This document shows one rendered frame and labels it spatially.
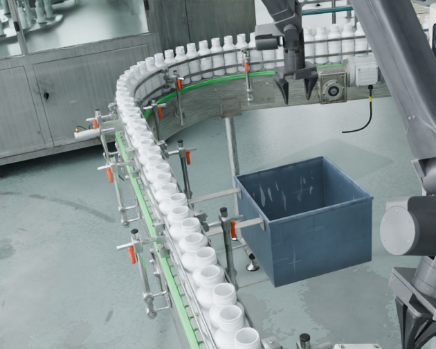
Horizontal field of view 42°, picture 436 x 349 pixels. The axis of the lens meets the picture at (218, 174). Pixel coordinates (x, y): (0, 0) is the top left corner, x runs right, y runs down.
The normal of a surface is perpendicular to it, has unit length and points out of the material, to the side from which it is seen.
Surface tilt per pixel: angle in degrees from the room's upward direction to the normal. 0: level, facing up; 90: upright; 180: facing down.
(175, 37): 90
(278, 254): 90
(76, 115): 90
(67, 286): 0
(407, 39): 65
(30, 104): 90
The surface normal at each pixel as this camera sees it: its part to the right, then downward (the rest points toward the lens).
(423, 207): 0.43, -0.10
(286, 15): -0.02, 0.89
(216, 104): 0.39, 0.37
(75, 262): -0.11, -0.89
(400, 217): -0.90, -0.07
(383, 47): -0.79, 0.44
